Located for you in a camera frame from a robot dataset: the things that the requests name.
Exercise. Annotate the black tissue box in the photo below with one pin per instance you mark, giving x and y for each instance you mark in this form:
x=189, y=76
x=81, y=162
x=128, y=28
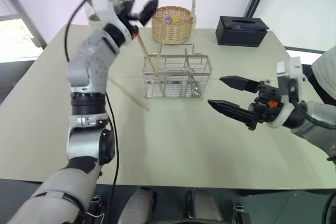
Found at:
x=240, y=33

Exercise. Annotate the white textured cloth object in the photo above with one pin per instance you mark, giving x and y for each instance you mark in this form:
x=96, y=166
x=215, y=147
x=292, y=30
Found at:
x=325, y=72

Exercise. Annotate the yellow small item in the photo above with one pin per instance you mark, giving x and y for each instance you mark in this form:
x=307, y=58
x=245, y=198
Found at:
x=175, y=20

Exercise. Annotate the grey rounded shape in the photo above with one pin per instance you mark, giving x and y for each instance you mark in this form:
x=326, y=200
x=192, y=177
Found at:
x=139, y=205
x=203, y=204

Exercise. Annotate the metal spoon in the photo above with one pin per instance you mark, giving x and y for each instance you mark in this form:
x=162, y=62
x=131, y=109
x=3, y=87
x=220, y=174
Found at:
x=189, y=68

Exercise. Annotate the purple small item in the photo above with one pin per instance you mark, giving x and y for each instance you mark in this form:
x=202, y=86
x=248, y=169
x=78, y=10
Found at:
x=169, y=19

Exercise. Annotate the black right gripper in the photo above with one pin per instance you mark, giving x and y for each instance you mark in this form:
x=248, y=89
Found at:
x=266, y=103

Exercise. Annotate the wooden chopstick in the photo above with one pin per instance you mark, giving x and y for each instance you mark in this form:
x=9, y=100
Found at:
x=145, y=51
x=158, y=56
x=128, y=94

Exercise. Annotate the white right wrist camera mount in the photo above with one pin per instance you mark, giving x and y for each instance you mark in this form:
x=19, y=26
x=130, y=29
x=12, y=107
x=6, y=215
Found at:
x=294, y=68

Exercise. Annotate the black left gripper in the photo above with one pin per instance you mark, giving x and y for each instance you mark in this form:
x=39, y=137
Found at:
x=127, y=19

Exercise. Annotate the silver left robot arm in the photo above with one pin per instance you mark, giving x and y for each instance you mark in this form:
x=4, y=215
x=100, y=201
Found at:
x=86, y=69

